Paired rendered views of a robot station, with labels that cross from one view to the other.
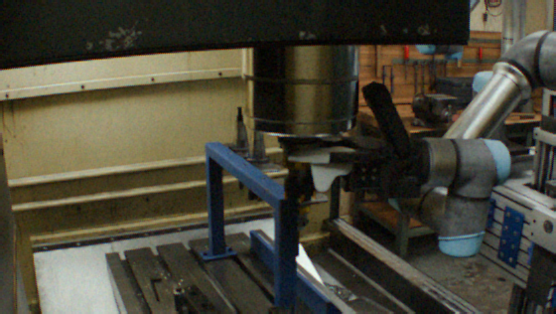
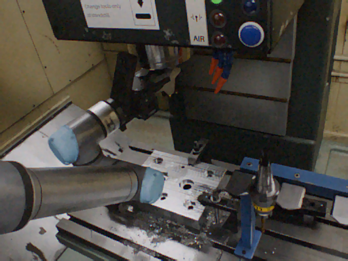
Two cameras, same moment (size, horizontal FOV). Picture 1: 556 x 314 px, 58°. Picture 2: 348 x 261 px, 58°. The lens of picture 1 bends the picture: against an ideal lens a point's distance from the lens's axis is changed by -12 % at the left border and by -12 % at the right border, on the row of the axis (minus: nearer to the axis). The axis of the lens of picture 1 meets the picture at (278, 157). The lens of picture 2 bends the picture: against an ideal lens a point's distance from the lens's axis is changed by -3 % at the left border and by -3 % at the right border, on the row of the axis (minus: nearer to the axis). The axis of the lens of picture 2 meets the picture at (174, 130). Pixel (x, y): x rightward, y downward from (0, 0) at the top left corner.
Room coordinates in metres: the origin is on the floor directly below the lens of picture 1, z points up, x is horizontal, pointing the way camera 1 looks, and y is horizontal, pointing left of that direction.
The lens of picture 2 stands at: (1.42, -0.43, 1.75)
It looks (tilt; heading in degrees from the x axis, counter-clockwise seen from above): 36 degrees down; 149
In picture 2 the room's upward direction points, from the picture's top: 10 degrees counter-clockwise
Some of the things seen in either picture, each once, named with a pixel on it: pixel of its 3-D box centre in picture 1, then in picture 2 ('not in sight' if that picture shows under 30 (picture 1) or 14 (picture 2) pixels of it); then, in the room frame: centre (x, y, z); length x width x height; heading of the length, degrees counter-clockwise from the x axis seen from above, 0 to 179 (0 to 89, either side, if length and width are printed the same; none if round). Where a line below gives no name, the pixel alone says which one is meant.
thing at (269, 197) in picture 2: not in sight; (264, 189); (1.11, -0.04, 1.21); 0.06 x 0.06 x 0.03
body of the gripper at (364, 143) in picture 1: (383, 167); (130, 102); (0.79, -0.16, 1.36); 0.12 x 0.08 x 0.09; 100
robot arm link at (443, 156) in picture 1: (431, 161); (105, 118); (0.81, -0.24, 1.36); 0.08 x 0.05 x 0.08; 10
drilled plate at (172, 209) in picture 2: not in sight; (174, 185); (0.74, -0.06, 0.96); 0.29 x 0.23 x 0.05; 25
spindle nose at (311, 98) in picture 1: (301, 80); (158, 33); (0.77, -0.03, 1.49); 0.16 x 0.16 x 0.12
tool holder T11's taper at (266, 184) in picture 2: not in sight; (264, 174); (1.11, -0.04, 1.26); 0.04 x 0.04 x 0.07
